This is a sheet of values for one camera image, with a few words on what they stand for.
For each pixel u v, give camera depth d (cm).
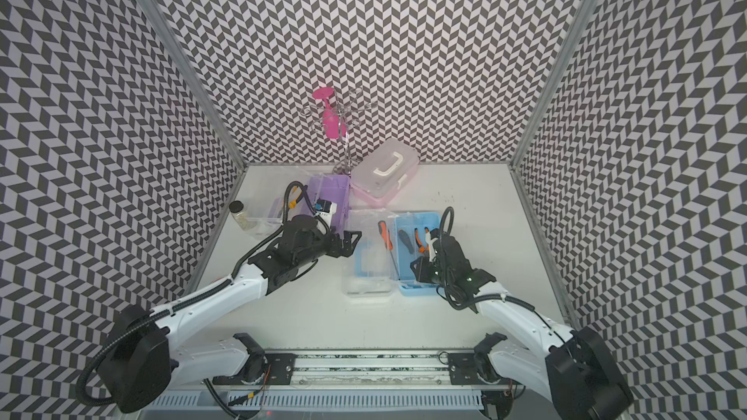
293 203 96
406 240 96
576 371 40
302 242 61
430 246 77
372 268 93
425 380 73
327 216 72
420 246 90
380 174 102
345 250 72
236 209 92
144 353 40
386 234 88
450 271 64
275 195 97
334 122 102
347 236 72
